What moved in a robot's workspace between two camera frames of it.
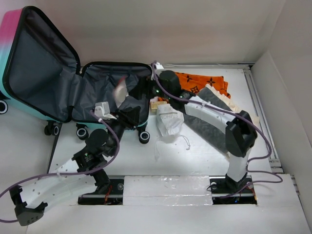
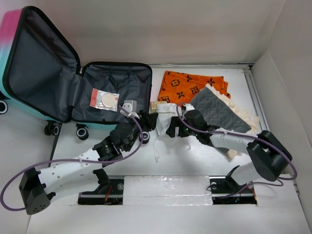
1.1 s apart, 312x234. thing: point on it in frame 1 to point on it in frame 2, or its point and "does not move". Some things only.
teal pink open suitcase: x=40 y=76 does not move
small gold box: x=153 y=107 does not move
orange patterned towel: x=193 y=83 does not move
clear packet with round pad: x=120 y=91 to x=104 y=100
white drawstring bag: x=170 y=121 does not move
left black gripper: x=128 y=117 to x=147 y=120
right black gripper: x=145 y=85 to x=176 y=121
